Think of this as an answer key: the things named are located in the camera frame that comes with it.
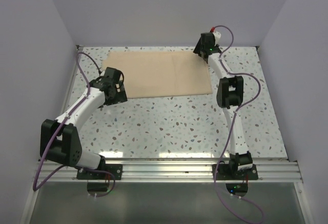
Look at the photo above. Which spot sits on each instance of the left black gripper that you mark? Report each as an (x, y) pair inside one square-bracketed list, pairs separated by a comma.
[(120, 97)]

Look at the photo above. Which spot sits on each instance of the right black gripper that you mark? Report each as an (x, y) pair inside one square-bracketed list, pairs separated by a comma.
[(197, 49)]

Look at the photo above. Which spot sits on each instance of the beige cloth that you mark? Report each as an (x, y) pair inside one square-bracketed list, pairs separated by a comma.
[(161, 74)]

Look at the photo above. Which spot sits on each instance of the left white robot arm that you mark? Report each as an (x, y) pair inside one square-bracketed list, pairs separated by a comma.
[(59, 138)]

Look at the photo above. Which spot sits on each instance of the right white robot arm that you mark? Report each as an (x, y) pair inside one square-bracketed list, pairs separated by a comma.
[(229, 97)]

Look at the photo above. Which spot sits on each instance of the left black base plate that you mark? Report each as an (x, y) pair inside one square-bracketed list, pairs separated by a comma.
[(108, 171)]

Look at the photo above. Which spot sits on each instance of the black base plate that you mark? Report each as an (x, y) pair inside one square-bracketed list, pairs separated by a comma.
[(108, 171), (225, 173)]

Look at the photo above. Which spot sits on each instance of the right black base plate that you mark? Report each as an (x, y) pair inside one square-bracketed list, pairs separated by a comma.
[(225, 173)]

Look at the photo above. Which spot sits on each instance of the aluminium rail frame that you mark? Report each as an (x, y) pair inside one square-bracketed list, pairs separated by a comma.
[(167, 147)]

